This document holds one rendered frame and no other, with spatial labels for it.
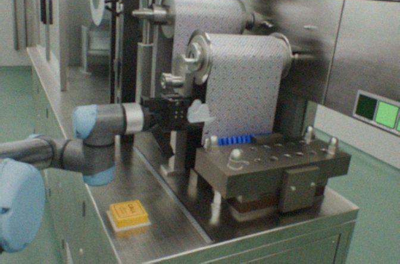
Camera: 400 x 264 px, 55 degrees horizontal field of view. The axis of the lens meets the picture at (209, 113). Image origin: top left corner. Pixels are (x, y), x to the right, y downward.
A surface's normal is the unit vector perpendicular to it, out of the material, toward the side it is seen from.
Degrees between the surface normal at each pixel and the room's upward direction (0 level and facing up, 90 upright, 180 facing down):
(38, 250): 0
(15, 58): 90
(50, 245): 0
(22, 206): 88
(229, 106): 90
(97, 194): 0
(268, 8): 90
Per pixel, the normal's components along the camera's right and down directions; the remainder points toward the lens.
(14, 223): 1.00, 0.06
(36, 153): 0.96, -0.25
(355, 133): -0.88, 0.06
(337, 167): 0.47, 0.31
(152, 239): 0.10, -0.95
